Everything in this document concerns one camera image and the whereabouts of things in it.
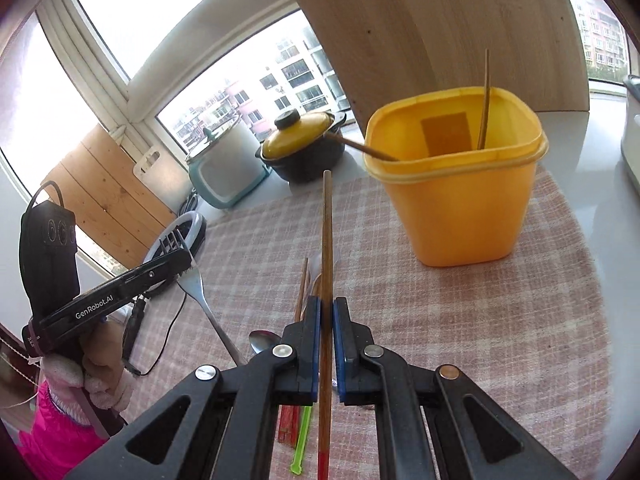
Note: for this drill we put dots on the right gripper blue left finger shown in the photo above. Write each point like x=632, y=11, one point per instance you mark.
x=298, y=383

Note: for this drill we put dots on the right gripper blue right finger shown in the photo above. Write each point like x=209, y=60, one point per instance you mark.
x=355, y=380

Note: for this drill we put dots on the wooden chopstick red tip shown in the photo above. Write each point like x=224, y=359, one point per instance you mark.
x=326, y=297

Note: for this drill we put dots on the metal fork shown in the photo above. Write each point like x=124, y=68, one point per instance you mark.
x=191, y=282

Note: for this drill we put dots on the pink sleeve forearm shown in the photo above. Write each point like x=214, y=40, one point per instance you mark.
x=56, y=443

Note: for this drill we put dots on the left gloved hand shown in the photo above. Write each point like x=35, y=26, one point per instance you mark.
x=101, y=373

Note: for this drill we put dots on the metal spoon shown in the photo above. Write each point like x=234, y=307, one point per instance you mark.
x=261, y=340

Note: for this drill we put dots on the green plastic spoon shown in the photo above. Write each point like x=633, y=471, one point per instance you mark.
x=296, y=466

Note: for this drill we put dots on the brown wooden plank panel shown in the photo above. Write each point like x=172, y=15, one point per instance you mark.
x=111, y=205

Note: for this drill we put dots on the pink plaid table cloth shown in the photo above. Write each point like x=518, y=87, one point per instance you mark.
x=529, y=329

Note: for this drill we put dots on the white cutting board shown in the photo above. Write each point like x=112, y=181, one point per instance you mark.
x=164, y=177

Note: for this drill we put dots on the white teal kettle canister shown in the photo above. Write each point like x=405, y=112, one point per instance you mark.
x=224, y=167

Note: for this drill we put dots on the black pot yellow lid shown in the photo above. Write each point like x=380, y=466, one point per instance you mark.
x=300, y=150

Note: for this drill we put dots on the wooden chopstick leaning out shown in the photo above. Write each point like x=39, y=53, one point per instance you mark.
x=363, y=148

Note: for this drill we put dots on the yellow plastic utensil bucket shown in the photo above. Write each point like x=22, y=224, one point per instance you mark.
x=458, y=205

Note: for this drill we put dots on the wooden chopstick in bucket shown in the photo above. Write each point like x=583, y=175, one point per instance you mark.
x=481, y=140

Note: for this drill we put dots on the light wooden board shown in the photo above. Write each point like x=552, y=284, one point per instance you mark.
x=388, y=50

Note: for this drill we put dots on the white floral rice cooker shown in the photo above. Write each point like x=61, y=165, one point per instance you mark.
x=630, y=145

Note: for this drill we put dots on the black camera box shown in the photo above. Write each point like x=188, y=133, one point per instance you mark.
x=47, y=252

